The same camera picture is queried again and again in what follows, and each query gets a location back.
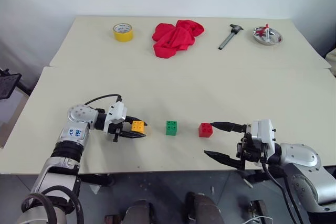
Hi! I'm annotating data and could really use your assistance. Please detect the yellow toy brick cube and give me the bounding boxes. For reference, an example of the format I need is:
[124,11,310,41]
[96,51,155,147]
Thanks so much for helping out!
[131,120,146,133]

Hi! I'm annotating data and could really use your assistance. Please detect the thin white cable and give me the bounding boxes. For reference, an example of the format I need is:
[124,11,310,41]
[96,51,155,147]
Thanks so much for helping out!
[246,216,276,224]

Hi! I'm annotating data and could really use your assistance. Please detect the black table frame bar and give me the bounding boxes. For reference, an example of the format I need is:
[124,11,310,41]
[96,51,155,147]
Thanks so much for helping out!
[78,173,116,187]

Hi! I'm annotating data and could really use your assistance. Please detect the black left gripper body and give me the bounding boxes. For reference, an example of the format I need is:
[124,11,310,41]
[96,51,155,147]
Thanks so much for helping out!
[107,115,132,143]

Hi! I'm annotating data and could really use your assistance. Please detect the green toy brick cube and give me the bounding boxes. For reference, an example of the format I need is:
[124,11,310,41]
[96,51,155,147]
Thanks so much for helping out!
[165,120,178,136]

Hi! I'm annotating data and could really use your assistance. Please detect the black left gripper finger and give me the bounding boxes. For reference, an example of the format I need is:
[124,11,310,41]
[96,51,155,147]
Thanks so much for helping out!
[120,131,148,139]
[126,115,148,127]

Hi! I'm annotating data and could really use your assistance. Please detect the yellow tape roll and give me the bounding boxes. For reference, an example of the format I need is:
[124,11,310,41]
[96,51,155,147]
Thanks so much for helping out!
[113,23,134,43]

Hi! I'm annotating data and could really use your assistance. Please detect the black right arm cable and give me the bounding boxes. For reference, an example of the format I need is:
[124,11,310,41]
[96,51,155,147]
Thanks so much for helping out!
[261,159,305,224]

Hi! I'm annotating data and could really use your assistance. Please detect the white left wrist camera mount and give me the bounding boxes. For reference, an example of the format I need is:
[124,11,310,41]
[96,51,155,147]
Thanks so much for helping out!
[103,101,128,133]

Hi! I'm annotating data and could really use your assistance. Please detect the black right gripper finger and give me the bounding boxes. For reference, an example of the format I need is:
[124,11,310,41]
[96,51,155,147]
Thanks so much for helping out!
[203,150,246,170]
[210,121,248,133]

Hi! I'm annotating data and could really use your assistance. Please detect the round metal dish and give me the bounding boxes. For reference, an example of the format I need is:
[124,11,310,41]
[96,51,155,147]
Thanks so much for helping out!
[253,26,285,46]

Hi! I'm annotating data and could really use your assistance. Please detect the dark rounded shape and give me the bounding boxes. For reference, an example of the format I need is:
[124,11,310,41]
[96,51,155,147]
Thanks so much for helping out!
[184,191,224,224]
[123,199,159,224]

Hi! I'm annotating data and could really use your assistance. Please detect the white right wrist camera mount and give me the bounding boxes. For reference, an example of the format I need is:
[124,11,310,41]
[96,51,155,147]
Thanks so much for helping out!
[251,119,277,167]

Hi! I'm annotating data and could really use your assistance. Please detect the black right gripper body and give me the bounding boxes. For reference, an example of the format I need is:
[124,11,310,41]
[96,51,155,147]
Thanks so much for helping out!
[236,124,267,167]

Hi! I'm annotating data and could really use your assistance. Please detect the thin black left wrist cable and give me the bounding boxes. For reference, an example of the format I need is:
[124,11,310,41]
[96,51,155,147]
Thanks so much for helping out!
[84,93,123,105]

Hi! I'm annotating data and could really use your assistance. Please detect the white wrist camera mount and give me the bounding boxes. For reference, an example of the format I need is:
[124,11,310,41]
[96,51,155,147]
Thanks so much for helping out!
[103,101,128,133]
[251,119,277,167]

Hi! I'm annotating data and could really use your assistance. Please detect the brown rusty block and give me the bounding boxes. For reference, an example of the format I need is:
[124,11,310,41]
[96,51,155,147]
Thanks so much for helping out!
[247,199,269,224]

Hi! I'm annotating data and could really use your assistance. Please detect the red toy brick cube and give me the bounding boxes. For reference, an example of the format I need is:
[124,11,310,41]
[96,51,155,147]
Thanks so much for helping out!
[198,122,214,138]

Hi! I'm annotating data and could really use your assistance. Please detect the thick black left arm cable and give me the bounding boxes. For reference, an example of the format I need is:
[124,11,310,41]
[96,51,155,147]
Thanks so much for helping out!
[20,185,85,224]

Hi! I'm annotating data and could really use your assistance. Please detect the crumpled red cloth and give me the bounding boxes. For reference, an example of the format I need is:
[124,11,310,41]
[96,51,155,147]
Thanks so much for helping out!
[152,19,205,59]

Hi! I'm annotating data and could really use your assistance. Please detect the black stand with plate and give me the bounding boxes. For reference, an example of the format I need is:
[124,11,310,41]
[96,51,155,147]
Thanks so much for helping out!
[0,68,33,101]

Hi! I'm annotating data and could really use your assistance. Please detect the red and white small parts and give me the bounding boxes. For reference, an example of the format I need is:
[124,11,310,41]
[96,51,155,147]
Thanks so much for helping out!
[256,23,271,42]

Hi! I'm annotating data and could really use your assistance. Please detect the grey digital caliper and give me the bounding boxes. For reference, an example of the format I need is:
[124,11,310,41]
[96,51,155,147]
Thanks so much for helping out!
[217,24,244,50]

